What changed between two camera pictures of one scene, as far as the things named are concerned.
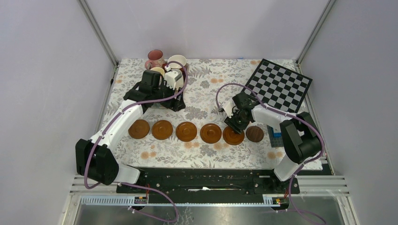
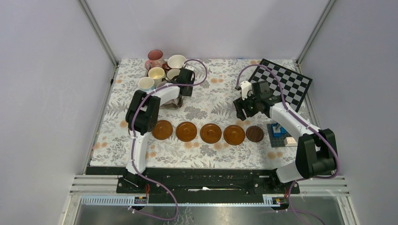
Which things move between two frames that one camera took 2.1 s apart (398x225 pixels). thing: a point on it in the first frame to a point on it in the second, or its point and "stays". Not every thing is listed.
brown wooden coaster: x=231 y=137 stays
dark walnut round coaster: x=254 y=134 stays
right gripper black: x=230 y=121 to x=240 y=104
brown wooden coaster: x=186 y=131 stays
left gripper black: x=178 y=103 to x=188 y=92
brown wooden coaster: x=162 y=130 stays
